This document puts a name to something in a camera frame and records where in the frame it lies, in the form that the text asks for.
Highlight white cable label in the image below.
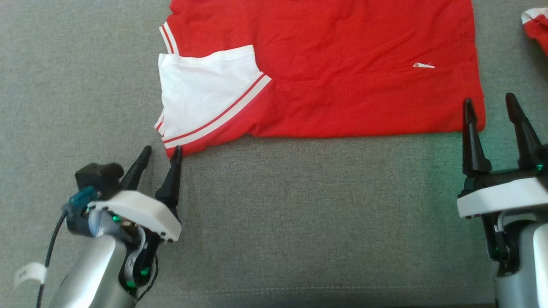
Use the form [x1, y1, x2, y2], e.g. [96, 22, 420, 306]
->
[13, 261, 47, 289]

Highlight black cable with teal plug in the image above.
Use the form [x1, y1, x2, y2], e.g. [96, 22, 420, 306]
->
[36, 186, 100, 308]

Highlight large grey sofa seat cushion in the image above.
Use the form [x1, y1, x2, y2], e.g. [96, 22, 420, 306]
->
[0, 0, 548, 308]

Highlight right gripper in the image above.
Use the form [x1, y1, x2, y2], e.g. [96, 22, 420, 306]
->
[456, 92, 548, 220]

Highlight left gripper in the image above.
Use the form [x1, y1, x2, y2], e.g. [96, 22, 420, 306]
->
[87, 145, 183, 243]

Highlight red shirt with white sleeves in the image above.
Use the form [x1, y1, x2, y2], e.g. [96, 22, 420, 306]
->
[154, 0, 487, 160]

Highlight red garment with white trim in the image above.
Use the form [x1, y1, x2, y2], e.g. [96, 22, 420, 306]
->
[521, 8, 548, 57]

